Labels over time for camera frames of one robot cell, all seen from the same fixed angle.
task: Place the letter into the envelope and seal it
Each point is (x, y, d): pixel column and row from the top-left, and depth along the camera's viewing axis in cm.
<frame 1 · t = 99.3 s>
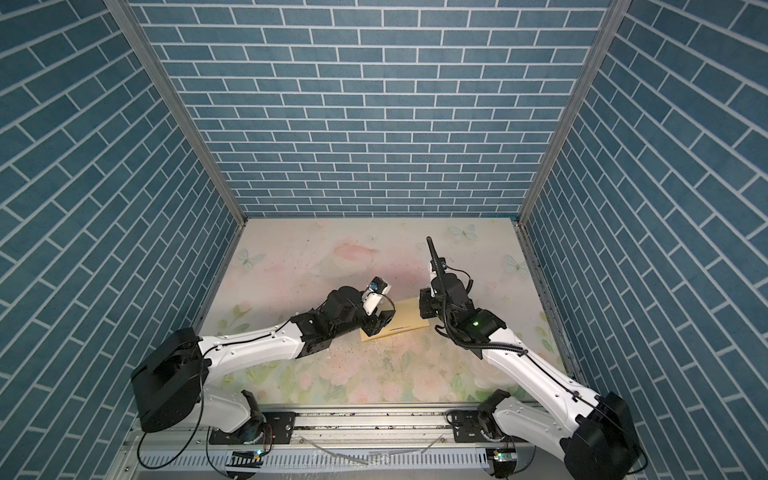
left hand: (388, 306, 82), fingers open
right hand: (421, 287, 81), fingers open
yellow envelope: (405, 317, 82), point 13 cm above the table

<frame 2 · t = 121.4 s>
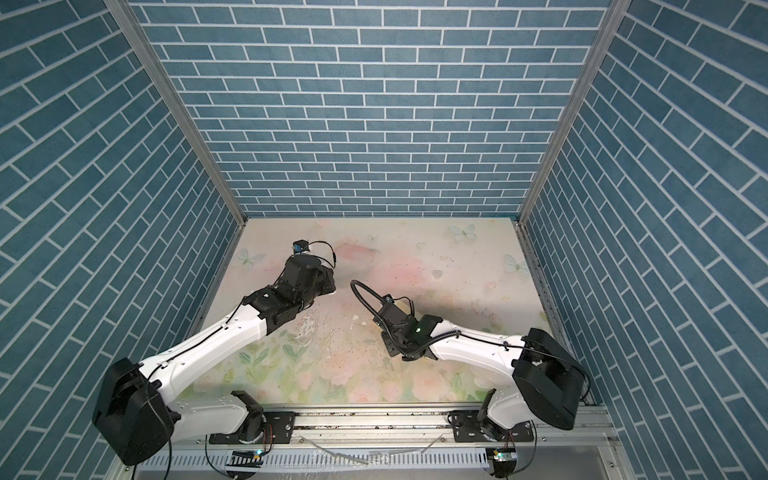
left hand: (333, 271, 83), fingers open
right hand: (389, 333, 84), fingers open
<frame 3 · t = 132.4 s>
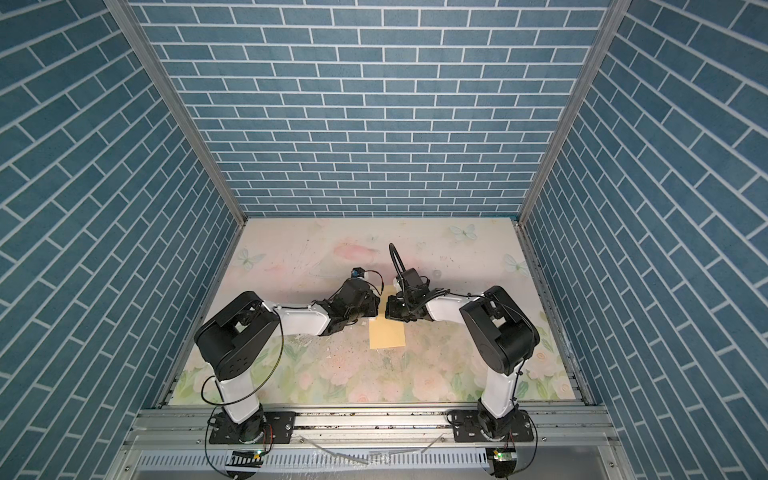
left hand: (379, 300, 95), fingers open
right hand: (382, 310, 94), fingers closed
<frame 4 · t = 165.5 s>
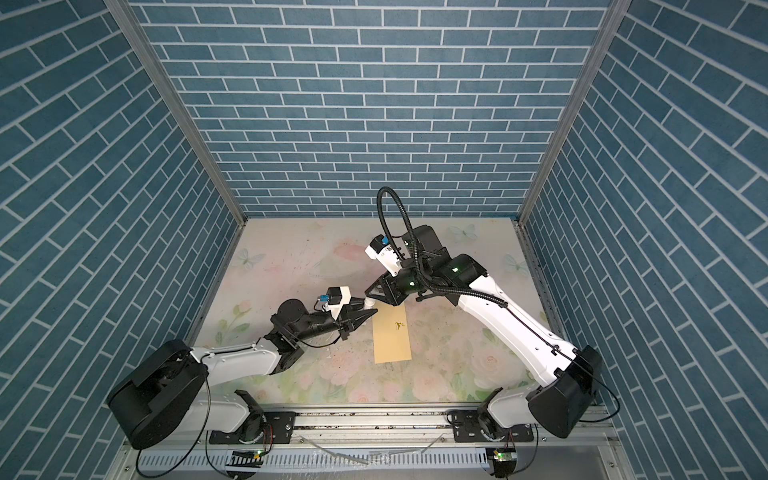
left hand: (372, 309, 73), fingers open
right hand: (366, 287, 69), fingers closed
yellow envelope: (391, 333, 93), on the table

